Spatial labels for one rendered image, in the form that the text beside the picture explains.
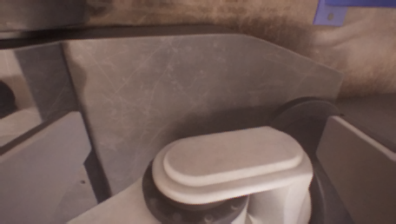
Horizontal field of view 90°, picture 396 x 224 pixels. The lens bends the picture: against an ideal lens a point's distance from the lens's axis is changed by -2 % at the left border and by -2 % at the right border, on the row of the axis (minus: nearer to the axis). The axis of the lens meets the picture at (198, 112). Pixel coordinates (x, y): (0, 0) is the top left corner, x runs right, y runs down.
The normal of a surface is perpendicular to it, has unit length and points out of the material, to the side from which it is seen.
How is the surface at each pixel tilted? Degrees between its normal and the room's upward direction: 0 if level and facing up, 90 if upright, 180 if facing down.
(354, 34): 0
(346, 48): 0
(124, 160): 0
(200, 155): 90
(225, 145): 90
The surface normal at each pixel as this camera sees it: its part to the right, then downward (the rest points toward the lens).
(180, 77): 0.23, 0.47
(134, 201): 0.00, -0.88
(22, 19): 0.69, 0.37
